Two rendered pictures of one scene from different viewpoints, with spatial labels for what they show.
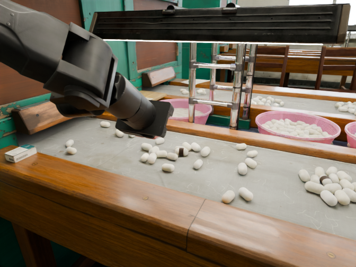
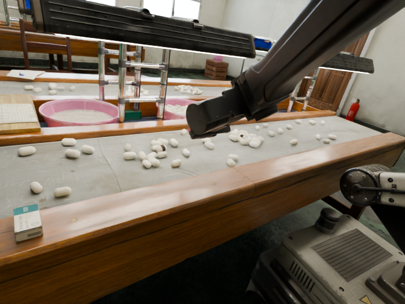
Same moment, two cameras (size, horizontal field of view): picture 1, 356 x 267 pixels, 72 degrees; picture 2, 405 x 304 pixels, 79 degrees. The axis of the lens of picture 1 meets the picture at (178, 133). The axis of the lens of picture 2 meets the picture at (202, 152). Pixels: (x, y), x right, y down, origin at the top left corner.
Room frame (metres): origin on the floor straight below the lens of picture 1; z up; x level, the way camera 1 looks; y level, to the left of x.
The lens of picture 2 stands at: (0.20, 0.55, 1.10)
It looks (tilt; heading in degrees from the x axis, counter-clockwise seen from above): 26 degrees down; 296
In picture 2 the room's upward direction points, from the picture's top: 11 degrees clockwise
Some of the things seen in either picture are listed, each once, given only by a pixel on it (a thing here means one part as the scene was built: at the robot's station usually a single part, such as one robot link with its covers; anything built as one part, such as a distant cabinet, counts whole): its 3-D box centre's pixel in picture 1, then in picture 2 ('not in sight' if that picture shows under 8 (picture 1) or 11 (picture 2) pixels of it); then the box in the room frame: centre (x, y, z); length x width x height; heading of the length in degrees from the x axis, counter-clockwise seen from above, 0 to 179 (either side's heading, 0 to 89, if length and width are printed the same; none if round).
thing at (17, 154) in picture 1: (21, 152); (28, 221); (0.56, 0.40, 0.77); 0.06 x 0.04 x 0.02; 155
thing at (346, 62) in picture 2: not in sight; (342, 61); (0.25, -0.93, 1.08); 0.62 x 0.08 x 0.07; 65
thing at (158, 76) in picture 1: (160, 75); not in sight; (1.40, 0.10, 0.83); 0.30 x 0.06 x 0.07; 155
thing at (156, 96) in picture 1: (135, 100); (6, 111); (1.06, 0.19, 0.77); 0.33 x 0.15 x 0.01; 155
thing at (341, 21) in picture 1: (196, 25); (169, 32); (0.65, -0.04, 1.08); 0.62 x 0.08 x 0.07; 65
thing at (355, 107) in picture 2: not in sight; (353, 111); (-0.11, -4.71, 0.25); 0.18 x 0.14 x 0.49; 69
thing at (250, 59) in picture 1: (234, 71); (114, 64); (1.08, -0.25, 0.90); 0.20 x 0.19 x 0.45; 65
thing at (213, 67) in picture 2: not in sight; (216, 66); (3.20, -5.56, 0.32); 0.42 x 0.42 x 0.64; 69
